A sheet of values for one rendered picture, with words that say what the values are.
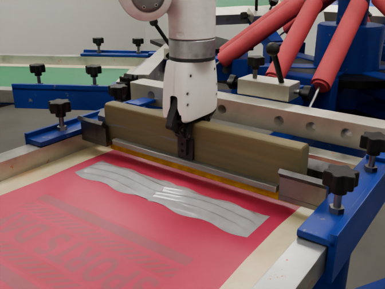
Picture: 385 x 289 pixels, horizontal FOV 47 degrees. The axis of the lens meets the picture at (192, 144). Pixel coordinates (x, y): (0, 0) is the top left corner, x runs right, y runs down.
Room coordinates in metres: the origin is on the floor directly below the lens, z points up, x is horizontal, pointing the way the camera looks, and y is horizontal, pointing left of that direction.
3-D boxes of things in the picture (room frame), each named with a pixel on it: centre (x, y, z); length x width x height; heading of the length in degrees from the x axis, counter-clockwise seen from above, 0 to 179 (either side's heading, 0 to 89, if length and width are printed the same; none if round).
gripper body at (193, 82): (0.71, 0.00, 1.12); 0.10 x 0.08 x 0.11; 144
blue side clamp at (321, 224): (0.57, -0.24, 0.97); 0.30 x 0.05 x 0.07; 144
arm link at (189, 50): (0.72, 0.00, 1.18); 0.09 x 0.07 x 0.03; 144
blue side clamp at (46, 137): (0.90, 0.21, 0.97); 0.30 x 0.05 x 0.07; 144
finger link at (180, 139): (0.69, 0.02, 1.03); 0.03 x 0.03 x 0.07; 54
